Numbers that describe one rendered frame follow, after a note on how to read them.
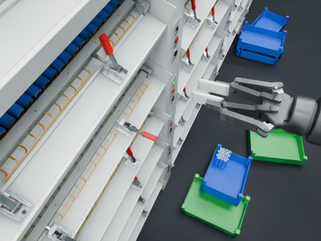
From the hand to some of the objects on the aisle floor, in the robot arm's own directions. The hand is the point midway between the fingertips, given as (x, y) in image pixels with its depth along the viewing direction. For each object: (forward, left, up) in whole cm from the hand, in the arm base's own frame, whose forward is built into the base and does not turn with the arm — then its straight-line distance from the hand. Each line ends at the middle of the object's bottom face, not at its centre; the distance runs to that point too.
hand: (209, 93), depth 61 cm
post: (+25, -4, -101) cm, 104 cm away
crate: (-12, -13, -101) cm, 103 cm away
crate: (-19, -66, -102) cm, 122 cm away
